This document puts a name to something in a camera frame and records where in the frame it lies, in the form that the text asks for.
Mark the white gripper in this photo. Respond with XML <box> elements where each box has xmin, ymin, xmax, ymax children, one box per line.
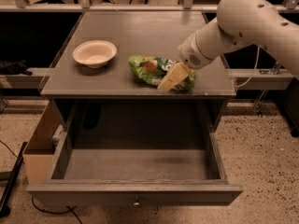
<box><xmin>158</xmin><ymin>33</ymin><xmax>212</xmax><ymax>91</ymax></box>

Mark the green rice chip bag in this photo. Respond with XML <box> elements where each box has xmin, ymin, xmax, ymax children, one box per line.
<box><xmin>128</xmin><ymin>55</ymin><xmax>196</xmax><ymax>91</ymax></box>

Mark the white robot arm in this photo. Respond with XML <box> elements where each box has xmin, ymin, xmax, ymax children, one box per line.
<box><xmin>158</xmin><ymin>0</ymin><xmax>299</xmax><ymax>91</ymax></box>

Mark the grey drawer cabinet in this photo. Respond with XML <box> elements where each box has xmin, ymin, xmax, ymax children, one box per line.
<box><xmin>41</xmin><ymin>11</ymin><xmax>235</xmax><ymax>128</ymax></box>

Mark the open grey top drawer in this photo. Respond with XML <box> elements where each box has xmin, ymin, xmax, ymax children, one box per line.
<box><xmin>27</xmin><ymin>101</ymin><xmax>243</xmax><ymax>206</ymax></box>

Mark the white paper bowl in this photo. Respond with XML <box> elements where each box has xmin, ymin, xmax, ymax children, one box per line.
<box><xmin>73</xmin><ymin>40</ymin><xmax>117</xmax><ymax>68</ymax></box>

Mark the black bar on floor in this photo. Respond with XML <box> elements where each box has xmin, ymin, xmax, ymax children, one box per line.
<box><xmin>0</xmin><ymin>142</ymin><xmax>27</xmax><ymax>218</ymax></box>

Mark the white cable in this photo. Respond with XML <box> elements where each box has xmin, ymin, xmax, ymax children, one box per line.
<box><xmin>234</xmin><ymin>46</ymin><xmax>262</xmax><ymax>90</ymax></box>

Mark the black object on rail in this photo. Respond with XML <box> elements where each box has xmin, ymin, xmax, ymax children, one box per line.
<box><xmin>0</xmin><ymin>60</ymin><xmax>32</xmax><ymax>76</ymax></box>

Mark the black floor cable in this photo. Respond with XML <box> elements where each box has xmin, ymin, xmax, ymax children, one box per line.
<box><xmin>31</xmin><ymin>196</ymin><xmax>84</xmax><ymax>224</ymax></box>

